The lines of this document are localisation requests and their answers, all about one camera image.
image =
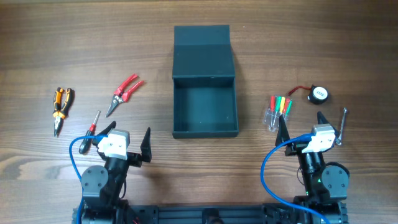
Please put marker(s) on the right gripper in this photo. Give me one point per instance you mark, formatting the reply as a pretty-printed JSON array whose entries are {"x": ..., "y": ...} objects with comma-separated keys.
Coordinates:
[{"x": 296, "y": 148}]

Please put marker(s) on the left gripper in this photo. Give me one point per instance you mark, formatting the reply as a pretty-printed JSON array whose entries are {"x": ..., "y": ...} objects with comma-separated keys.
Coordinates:
[{"x": 132, "y": 156}]

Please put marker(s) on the clear case coloured screwdrivers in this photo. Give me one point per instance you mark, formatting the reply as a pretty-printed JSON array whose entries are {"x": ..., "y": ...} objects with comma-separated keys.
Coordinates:
[{"x": 278, "y": 106}]

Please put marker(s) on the black round tape measure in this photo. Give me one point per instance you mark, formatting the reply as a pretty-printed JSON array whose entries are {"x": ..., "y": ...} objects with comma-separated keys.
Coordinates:
[{"x": 317, "y": 94}]

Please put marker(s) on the silver metal wrench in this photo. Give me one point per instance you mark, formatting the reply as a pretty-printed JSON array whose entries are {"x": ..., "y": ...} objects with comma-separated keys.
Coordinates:
[{"x": 340, "y": 136}]

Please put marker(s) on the red handled snips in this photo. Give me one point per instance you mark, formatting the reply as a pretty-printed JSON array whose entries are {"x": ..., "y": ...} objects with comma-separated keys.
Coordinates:
[{"x": 121, "y": 95}]

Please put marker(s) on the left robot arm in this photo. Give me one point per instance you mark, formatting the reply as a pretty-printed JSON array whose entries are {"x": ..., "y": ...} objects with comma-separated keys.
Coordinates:
[{"x": 104, "y": 187}]

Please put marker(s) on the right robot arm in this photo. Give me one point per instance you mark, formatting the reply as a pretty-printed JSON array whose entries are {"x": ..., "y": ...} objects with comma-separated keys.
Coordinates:
[{"x": 325, "y": 184}]

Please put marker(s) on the orange black pliers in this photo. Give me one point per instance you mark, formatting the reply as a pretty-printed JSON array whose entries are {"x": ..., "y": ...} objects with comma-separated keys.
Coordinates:
[{"x": 62, "y": 101}]

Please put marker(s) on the dark green open box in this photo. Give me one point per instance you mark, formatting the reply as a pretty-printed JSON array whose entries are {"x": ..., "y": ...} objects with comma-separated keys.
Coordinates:
[{"x": 204, "y": 79}]

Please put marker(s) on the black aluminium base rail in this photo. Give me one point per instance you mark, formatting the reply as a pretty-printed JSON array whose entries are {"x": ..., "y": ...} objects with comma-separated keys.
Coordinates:
[{"x": 256, "y": 214}]

